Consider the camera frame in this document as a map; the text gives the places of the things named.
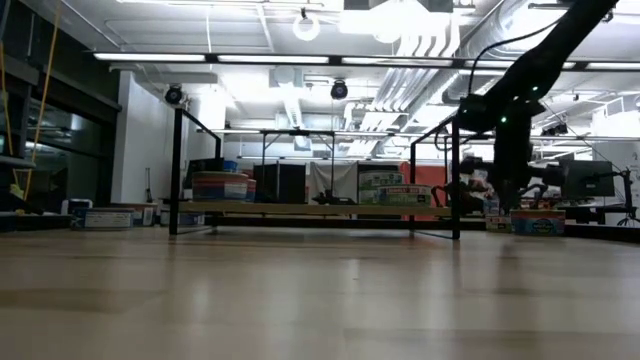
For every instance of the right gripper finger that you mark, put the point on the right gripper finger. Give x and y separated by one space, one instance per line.
502 197
515 197

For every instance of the wooden shelf black metal legs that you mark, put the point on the wooden shelf black metal legs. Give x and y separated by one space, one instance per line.
310 209

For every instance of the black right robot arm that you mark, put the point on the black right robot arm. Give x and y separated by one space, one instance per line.
550 55

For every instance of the orange partition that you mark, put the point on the orange partition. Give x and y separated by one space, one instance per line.
430 174

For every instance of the black background monitor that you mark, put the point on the black background monitor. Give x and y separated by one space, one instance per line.
590 179
205 165

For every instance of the black tripod stand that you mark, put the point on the black tripod stand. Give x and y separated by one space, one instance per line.
627 200

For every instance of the white ceiling pipes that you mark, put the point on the white ceiling pipes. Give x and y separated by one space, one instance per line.
400 85

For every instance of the white cloth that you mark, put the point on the white cloth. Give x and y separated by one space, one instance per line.
340 175

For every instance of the black round ceiling speaker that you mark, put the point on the black round ceiling speaker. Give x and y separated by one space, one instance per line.
339 90
173 95

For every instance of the black partition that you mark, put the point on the black partition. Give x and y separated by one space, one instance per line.
280 182

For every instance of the black beam with light strips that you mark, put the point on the black beam with light strips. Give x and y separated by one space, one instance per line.
150 56

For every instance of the white box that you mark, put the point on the white box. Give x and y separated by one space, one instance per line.
77 204

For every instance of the grey side desk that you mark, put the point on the grey side desk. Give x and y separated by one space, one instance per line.
15 162

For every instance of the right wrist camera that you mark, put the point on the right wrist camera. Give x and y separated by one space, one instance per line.
475 112

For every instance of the large round ventilation duct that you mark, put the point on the large round ventilation duct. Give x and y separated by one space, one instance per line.
460 85

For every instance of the black aluminium table frame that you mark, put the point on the black aluminium table frame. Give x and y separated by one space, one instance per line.
320 223

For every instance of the black folding table frame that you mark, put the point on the black folding table frame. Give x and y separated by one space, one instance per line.
297 132

